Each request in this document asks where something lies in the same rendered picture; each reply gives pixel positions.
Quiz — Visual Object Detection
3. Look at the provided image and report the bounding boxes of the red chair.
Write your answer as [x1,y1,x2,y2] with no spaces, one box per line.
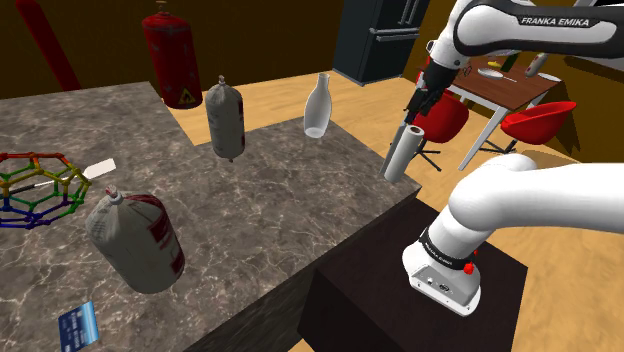
[389,72,471,173]
[479,100,578,157]

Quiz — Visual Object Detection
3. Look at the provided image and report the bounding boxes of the dark refrigerator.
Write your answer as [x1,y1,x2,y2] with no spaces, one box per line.
[332,0,433,88]

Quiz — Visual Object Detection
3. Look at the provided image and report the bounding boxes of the brown dining table white legs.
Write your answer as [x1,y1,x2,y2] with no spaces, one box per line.
[418,48,563,172]

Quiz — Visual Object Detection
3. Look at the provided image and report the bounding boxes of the grey paper roll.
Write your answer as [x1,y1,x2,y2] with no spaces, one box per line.
[379,124,426,184]

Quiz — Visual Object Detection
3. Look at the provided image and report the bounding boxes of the white bottle vase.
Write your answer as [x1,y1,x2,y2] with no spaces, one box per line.
[303,72,334,140]

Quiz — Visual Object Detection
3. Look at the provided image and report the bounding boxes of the small grey gas cylinder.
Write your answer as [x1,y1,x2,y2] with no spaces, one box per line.
[204,74,246,164]

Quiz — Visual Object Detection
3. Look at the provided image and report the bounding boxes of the dark robot stand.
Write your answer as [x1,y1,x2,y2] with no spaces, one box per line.
[297,196,529,352]

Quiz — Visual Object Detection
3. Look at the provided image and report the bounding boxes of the red gas cylinder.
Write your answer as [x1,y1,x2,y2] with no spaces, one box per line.
[140,0,204,111]

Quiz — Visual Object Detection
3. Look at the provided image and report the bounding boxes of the large grey gas cylinder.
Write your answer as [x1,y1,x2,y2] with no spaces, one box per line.
[84,184,187,295]

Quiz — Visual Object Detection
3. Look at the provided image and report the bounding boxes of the red slanted bar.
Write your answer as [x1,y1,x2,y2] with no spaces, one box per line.
[13,0,83,93]

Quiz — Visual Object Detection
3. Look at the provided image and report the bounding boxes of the blue card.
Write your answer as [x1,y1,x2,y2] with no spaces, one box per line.
[57,300,101,352]

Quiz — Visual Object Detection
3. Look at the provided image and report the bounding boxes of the white spatula with black handle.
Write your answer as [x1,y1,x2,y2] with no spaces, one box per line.
[8,157,118,194]

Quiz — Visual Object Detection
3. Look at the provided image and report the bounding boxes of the rainbow wire polyhedron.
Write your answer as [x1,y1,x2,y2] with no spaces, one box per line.
[0,151,93,231]

